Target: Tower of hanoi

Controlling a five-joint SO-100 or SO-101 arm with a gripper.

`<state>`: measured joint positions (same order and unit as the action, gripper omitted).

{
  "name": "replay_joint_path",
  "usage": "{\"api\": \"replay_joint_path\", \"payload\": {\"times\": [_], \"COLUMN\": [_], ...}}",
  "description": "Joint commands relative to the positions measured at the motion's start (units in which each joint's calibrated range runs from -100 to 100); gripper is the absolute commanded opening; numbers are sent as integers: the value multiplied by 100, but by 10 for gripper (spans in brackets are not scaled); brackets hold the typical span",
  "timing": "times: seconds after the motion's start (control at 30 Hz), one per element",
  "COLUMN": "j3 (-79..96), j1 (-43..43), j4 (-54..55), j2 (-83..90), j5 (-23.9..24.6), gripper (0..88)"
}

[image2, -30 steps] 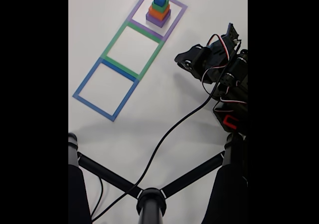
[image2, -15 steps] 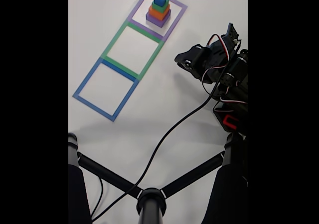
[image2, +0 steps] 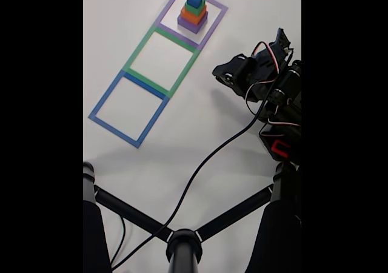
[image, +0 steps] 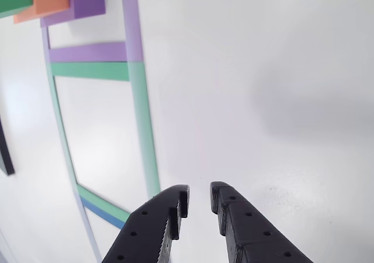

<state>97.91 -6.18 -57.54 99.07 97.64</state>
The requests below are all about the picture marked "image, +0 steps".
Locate purple square frame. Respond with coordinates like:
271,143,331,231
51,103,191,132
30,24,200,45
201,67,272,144
40,0,144,63

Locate green square frame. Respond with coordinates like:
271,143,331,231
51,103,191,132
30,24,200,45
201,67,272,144
46,61,162,222

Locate blue square frame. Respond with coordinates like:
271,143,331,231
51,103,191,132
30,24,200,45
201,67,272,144
74,192,128,263

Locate black power strip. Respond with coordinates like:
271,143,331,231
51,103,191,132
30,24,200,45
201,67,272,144
0,115,15,176

